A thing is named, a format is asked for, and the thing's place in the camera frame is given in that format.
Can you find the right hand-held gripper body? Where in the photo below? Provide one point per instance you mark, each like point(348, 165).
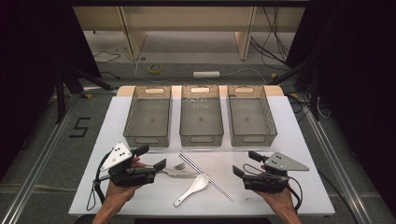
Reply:
point(267, 183)

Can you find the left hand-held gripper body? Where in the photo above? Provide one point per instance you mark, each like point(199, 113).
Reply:
point(130, 177)

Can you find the metal table knife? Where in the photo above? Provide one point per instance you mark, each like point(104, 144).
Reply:
point(183, 173)

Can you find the metal chopstick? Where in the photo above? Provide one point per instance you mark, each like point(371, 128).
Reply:
point(191, 165)
point(194, 163)

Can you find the smoky clear plastic bin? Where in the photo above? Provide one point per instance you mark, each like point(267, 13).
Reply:
point(148, 118)
point(250, 118)
point(201, 119)

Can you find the white ceramic spoon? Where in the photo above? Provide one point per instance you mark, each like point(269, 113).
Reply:
point(199, 183)

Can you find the person's right hand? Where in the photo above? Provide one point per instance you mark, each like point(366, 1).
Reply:
point(278, 200)

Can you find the person's left hand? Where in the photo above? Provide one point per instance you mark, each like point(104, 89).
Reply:
point(120, 196)

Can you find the black metal stand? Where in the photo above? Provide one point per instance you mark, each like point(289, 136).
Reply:
point(60, 96)
point(315, 99)

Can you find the yellow tape roll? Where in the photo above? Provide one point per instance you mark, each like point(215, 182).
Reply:
point(148, 69)

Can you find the white power strip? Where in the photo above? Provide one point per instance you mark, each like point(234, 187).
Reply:
point(206, 74)

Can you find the black curtain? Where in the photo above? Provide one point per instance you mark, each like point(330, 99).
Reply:
point(358, 77)
point(31, 62)

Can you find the light wooden shelf unit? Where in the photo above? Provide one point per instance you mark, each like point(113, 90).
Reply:
point(186, 18)

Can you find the aluminium floor rail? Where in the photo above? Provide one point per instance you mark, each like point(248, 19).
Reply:
point(339, 168)
point(37, 168)

